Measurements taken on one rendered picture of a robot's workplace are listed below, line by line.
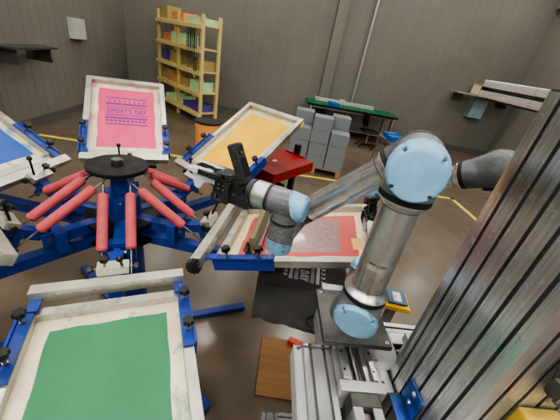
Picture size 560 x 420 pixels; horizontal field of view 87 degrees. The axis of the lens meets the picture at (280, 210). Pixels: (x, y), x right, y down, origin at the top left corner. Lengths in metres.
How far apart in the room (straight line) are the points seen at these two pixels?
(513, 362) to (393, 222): 0.32
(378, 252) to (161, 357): 0.89
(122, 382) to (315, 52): 9.32
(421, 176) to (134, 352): 1.12
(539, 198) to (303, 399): 0.75
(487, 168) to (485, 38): 10.33
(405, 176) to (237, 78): 9.35
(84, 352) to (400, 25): 10.06
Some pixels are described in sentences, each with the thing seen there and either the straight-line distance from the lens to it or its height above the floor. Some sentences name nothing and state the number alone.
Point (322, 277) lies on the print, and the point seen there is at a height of 0.95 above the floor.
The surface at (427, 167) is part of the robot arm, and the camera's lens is 0.62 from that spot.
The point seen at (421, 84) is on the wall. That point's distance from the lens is 10.72.
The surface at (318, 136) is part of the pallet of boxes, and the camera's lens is 5.60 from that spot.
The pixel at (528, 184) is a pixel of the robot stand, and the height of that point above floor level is 1.87.
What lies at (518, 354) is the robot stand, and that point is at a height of 1.61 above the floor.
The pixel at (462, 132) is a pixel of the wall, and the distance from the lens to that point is 11.74.
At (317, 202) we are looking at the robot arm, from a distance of 0.85.
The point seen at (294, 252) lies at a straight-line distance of 1.49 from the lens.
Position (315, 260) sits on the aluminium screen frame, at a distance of 1.37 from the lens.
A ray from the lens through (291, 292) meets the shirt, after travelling 1.59.
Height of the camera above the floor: 2.01
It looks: 28 degrees down
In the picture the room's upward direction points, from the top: 11 degrees clockwise
